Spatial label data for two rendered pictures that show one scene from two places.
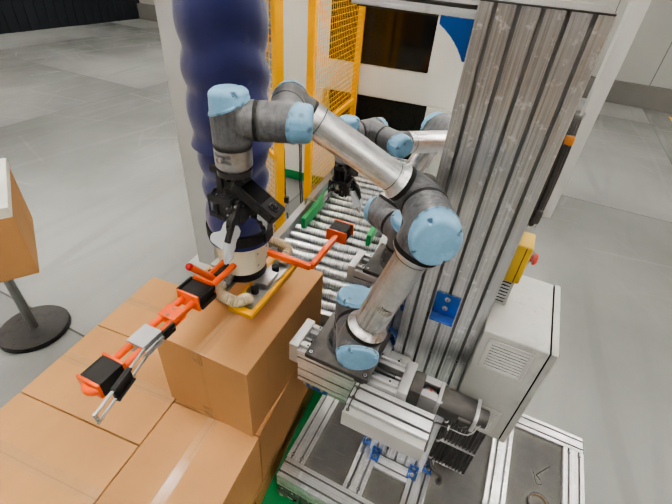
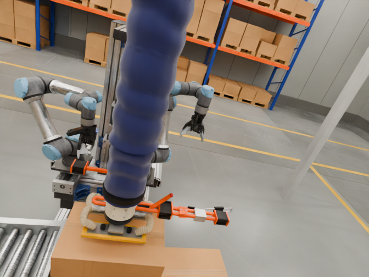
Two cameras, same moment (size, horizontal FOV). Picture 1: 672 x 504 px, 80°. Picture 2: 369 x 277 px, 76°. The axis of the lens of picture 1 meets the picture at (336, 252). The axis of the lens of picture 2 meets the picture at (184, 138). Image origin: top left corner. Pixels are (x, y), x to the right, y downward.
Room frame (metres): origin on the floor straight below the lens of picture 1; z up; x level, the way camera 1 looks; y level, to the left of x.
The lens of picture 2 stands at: (1.51, 1.28, 2.18)
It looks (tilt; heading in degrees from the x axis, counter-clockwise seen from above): 27 degrees down; 236
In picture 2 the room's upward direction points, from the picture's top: 17 degrees clockwise
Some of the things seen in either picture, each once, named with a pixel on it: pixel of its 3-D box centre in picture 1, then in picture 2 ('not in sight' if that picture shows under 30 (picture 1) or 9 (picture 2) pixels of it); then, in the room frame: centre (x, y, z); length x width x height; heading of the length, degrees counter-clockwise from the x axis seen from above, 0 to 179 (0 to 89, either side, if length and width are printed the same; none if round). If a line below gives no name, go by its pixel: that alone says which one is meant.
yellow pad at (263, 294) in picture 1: (265, 281); not in sight; (1.12, 0.25, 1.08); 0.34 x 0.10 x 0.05; 159
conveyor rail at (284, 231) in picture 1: (314, 202); not in sight; (2.71, 0.20, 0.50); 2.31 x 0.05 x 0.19; 163
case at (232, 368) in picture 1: (249, 333); (112, 251); (1.15, 0.34, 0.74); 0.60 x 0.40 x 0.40; 159
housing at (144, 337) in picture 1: (145, 340); (199, 215); (0.72, 0.51, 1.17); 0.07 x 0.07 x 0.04; 69
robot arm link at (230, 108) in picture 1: (231, 118); (205, 95); (0.74, 0.22, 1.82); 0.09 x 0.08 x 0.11; 93
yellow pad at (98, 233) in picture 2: not in sight; (116, 230); (1.19, 0.43, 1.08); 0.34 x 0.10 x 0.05; 159
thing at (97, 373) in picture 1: (103, 374); (220, 218); (0.60, 0.56, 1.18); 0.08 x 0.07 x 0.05; 159
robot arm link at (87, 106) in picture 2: (348, 133); (88, 107); (1.32, 0.00, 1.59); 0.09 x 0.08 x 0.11; 128
